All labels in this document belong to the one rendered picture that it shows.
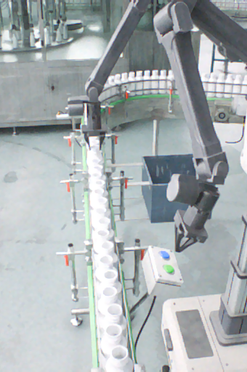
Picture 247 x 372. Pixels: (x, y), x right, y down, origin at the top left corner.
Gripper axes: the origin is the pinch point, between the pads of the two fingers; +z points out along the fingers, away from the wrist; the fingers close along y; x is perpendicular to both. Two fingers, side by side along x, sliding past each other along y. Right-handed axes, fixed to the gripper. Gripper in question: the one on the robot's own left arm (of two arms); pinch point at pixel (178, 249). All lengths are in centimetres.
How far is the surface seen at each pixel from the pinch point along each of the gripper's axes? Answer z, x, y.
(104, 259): 10.1, -17.6, -1.9
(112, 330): 10.5, -17.1, 21.8
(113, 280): 8.8, -16.2, 7.3
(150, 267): 10.1, -3.6, -2.9
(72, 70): 48, -18, -365
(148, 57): 32, 103, -555
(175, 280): 7.9, 1.8, 3.6
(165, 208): 30, 25, -74
